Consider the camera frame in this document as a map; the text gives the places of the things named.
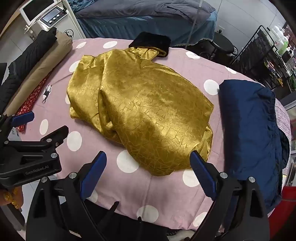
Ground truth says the person's left hand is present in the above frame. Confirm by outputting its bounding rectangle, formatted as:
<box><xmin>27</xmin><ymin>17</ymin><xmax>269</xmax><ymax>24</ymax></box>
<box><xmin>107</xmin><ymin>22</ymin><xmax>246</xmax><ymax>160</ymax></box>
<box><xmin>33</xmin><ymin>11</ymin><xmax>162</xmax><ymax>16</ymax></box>
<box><xmin>0</xmin><ymin>187</ymin><xmax>23</xmax><ymax>207</ymax></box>

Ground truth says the red patterned cloth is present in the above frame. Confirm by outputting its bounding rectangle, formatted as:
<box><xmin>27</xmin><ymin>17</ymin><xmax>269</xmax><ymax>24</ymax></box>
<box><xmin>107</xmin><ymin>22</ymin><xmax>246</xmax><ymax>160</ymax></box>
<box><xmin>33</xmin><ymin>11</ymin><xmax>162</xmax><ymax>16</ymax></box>
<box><xmin>15</xmin><ymin>74</ymin><xmax>50</xmax><ymax>134</ymax></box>

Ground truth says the navy blue folded garment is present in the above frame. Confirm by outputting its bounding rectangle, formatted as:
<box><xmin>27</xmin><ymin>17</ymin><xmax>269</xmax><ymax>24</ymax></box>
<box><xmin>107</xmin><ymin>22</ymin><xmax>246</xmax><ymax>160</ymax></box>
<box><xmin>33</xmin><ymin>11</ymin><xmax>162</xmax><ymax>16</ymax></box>
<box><xmin>218</xmin><ymin>79</ymin><xmax>290</xmax><ymax>216</ymax></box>

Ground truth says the pink polka dot blanket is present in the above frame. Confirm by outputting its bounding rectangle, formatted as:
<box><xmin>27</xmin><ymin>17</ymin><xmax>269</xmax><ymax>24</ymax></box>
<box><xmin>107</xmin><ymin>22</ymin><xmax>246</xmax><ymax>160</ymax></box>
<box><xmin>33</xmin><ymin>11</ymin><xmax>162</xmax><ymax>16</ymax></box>
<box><xmin>5</xmin><ymin>37</ymin><xmax>292</xmax><ymax>232</ymax></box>

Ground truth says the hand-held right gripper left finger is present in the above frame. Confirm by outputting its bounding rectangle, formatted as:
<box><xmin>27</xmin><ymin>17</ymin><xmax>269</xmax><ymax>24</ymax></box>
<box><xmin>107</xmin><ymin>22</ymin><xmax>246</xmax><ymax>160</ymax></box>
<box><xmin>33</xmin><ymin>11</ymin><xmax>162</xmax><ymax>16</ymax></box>
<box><xmin>26</xmin><ymin>151</ymin><xmax>121</xmax><ymax>241</ymax></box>

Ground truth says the bed with blue cover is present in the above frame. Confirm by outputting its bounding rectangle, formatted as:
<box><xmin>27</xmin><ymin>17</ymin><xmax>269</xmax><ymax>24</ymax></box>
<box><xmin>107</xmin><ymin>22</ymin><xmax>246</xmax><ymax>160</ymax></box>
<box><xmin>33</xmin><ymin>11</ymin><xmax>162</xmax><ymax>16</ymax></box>
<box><xmin>74</xmin><ymin>0</ymin><xmax>218</xmax><ymax>48</ymax></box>

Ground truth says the red container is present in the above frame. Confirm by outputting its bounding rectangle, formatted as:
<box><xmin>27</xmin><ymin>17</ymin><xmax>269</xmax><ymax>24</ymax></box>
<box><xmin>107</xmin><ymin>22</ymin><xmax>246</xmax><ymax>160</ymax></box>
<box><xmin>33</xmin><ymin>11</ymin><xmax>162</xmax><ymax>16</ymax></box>
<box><xmin>281</xmin><ymin>185</ymin><xmax>296</xmax><ymax>223</ymax></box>

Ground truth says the gold jacket with black fur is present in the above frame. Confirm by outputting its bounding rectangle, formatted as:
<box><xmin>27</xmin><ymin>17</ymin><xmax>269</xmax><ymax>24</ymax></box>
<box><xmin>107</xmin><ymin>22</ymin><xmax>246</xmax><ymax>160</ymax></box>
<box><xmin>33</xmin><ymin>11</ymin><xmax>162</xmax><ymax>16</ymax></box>
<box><xmin>67</xmin><ymin>32</ymin><xmax>214</xmax><ymax>176</ymax></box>

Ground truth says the row of plastic bottles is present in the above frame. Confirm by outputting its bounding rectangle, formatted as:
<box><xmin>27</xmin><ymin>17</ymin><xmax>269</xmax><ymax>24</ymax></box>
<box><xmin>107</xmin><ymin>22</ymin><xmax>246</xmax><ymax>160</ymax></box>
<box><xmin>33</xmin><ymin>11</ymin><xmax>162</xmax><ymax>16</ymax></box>
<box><xmin>266</xmin><ymin>22</ymin><xmax>296</xmax><ymax>64</ymax></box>

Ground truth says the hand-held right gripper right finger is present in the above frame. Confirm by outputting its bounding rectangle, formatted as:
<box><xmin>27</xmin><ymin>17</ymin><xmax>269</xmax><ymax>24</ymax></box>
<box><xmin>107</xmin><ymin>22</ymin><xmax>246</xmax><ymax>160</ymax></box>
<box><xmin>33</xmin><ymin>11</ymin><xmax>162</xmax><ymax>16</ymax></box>
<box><xmin>189</xmin><ymin>150</ymin><xmax>271</xmax><ymax>241</ymax></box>

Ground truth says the black round stool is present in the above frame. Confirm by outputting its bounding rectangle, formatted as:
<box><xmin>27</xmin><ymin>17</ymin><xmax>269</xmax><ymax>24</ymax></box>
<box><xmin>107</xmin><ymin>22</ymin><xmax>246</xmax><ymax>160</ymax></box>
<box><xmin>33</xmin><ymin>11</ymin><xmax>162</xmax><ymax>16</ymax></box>
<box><xmin>209</xmin><ymin>31</ymin><xmax>238</xmax><ymax>61</ymax></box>

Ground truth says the black wire rack cart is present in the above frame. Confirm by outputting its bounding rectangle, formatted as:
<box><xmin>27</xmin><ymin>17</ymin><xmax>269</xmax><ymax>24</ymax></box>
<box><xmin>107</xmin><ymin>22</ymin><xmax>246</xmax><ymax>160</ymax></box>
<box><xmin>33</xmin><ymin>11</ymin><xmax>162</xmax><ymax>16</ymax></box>
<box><xmin>229</xmin><ymin>24</ymin><xmax>296</xmax><ymax>90</ymax></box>

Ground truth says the beige folded garment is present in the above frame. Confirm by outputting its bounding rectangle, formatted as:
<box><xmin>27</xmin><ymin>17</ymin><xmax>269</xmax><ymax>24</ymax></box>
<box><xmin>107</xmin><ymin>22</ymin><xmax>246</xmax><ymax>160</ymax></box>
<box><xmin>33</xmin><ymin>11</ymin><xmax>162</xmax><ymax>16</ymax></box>
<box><xmin>3</xmin><ymin>31</ymin><xmax>73</xmax><ymax>116</ymax></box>

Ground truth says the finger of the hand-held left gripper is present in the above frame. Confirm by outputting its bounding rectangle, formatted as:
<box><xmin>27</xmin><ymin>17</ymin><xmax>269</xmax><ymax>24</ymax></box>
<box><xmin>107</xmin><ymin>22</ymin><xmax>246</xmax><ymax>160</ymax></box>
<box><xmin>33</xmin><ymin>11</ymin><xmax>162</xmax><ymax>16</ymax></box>
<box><xmin>0</xmin><ymin>112</ymin><xmax>35</xmax><ymax>142</ymax></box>
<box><xmin>4</xmin><ymin>126</ymin><xmax>69</xmax><ymax>154</ymax></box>

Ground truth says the grey speckled cloth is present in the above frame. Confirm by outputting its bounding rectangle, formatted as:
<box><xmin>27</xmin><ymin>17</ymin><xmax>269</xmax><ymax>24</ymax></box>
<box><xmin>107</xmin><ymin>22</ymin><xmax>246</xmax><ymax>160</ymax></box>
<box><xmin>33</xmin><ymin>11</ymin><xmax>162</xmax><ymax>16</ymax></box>
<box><xmin>275</xmin><ymin>97</ymin><xmax>292</xmax><ymax>145</ymax></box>

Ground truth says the black folded garment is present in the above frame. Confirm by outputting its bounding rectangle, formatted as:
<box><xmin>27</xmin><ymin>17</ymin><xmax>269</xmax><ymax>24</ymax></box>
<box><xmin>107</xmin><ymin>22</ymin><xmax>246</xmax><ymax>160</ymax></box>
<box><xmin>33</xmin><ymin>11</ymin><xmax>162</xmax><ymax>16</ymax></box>
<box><xmin>0</xmin><ymin>27</ymin><xmax>58</xmax><ymax>93</ymax></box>

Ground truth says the white machine with screen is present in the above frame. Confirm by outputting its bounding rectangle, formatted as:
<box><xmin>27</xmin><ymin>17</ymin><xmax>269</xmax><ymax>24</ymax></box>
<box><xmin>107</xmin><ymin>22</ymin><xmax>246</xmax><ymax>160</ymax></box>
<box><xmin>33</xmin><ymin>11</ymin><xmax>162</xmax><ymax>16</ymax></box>
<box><xmin>20</xmin><ymin>0</ymin><xmax>86</xmax><ymax>40</ymax></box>

